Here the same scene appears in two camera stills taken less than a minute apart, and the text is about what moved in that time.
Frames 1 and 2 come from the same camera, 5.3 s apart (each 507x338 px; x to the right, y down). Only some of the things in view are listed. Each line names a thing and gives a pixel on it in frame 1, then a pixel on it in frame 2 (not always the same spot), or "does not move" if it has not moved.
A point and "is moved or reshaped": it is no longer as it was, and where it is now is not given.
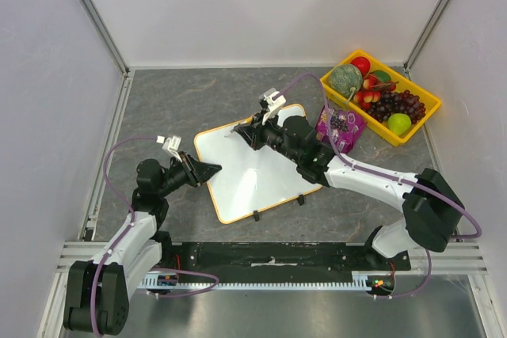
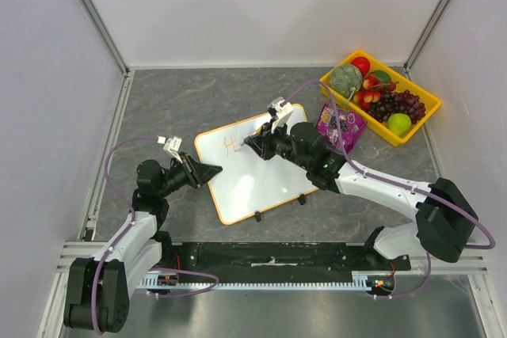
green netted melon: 346,79 does not move
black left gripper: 197,172 does not move
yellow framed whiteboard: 250,180 does not move
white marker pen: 232,130 is moved or reshaped
